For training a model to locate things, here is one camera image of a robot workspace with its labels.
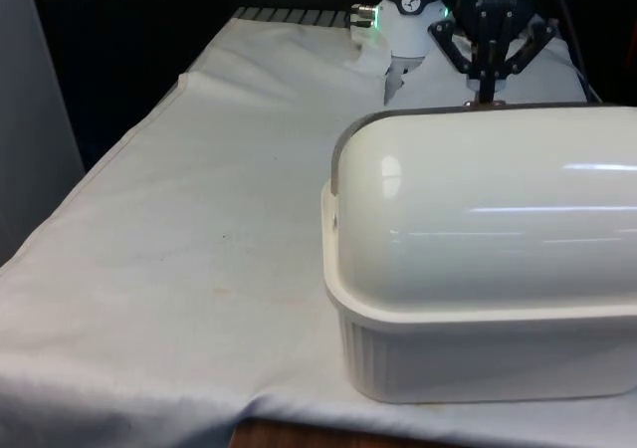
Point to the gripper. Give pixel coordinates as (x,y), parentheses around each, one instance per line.
(495,1)

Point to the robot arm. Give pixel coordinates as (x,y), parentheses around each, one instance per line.
(410,32)

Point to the grey ribbed strip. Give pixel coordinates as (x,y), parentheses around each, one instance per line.
(288,16)

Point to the cream box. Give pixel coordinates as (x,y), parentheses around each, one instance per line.
(448,363)

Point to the grey panel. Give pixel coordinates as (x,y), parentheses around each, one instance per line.
(35,119)

